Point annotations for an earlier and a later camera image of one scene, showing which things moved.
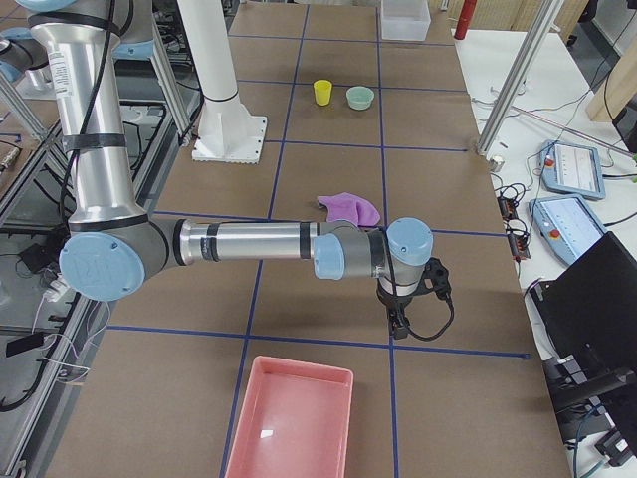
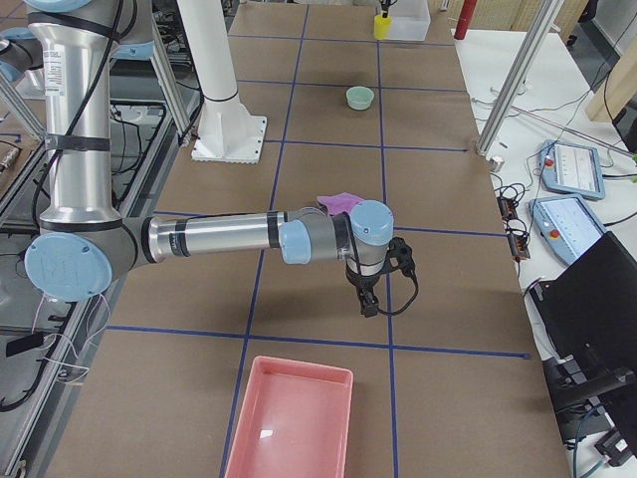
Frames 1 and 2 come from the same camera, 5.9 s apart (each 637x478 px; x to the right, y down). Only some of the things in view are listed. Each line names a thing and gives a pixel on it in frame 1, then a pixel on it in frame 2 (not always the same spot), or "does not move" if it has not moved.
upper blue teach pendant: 571,169 does not move
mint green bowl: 359,98 does not move
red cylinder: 463,23 does not move
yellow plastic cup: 322,90 → 382,27
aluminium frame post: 546,17 does not move
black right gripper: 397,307 → 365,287
